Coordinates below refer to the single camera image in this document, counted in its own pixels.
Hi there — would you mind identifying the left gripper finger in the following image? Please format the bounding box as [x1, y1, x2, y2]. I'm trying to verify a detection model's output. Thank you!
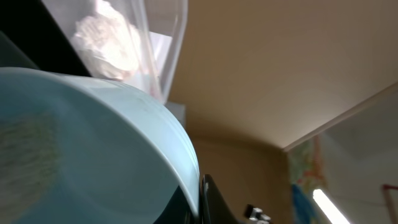
[201, 174, 239, 224]

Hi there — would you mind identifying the light blue bowl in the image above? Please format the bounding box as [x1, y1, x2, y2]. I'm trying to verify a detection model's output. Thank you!
[1, 67, 200, 223]

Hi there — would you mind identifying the white napkin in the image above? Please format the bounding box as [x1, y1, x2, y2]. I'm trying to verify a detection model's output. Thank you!
[71, 1, 142, 80]

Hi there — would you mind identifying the clear plastic waste bin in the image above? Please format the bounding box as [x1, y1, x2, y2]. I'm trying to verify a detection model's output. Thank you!
[43, 0, 188, 104]

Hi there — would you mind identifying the black waste tray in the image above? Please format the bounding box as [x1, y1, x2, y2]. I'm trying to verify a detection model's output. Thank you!
[1, 0, 90, 77]

